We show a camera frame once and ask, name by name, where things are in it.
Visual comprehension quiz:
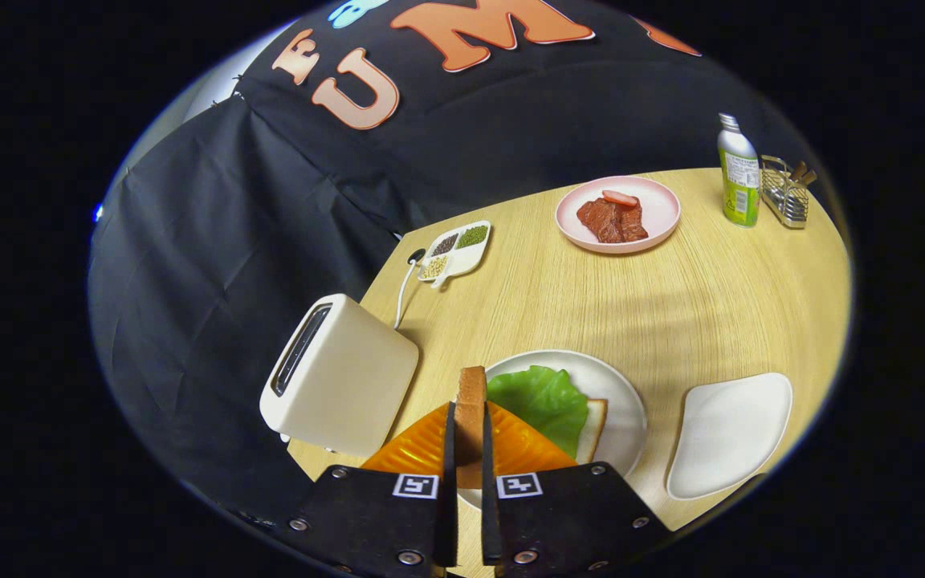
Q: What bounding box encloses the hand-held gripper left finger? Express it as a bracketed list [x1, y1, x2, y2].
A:
[286, 401, 458, 578]

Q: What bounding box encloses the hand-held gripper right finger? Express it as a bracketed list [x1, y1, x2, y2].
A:
[481, 400, 674, 578]

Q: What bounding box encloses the green lettuce leaf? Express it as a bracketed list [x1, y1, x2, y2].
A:
[487, 365, 590, 460]

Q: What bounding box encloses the toasted bread slice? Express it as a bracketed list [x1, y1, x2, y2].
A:
[454, 366, 488, 489]

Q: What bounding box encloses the white bread slice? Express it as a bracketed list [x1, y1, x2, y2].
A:
[575, 398, 609, 465]

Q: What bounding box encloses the white round plate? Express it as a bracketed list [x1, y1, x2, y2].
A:
[458, 349, 648, 511]

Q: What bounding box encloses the white toaster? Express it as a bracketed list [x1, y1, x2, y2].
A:
[259, 293, 420, 458]

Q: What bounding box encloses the white curved plate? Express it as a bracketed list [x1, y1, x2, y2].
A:
[666, 372, 794, 502]

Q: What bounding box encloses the white divided condiment dish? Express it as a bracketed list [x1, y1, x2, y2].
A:
[417, 220, 492, 289]

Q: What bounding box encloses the red meat slab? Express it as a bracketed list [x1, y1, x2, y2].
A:
[576, 197, 650, 244]

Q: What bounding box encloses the pink plate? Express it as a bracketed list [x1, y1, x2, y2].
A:
[555, 175, 682, 255]

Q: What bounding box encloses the black backdrop cloth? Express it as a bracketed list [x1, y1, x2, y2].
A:
[87, 0, 833, 523]

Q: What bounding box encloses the green and silver bottle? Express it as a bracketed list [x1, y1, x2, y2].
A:
[717, 112, 762, 229]

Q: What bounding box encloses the white toaster cable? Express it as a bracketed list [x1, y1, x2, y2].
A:
[394, 248, 426, 330]

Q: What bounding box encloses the metal wire utensil holder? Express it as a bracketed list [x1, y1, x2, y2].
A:
[760, 155, 811, 230]

